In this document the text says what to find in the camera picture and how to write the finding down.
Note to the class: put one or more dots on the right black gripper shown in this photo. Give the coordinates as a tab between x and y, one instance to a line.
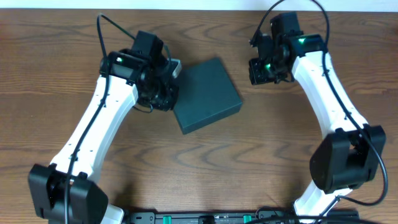
256	76

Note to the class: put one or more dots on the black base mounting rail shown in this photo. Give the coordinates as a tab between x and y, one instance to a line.
217	218

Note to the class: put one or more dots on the dark green gift box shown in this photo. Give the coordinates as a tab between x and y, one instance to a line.
206	95

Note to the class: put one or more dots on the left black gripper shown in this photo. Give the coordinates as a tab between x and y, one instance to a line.
162	100

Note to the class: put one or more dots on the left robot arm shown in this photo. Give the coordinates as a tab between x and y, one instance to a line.
66	190

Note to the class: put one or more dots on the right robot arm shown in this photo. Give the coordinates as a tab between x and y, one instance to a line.
350	152

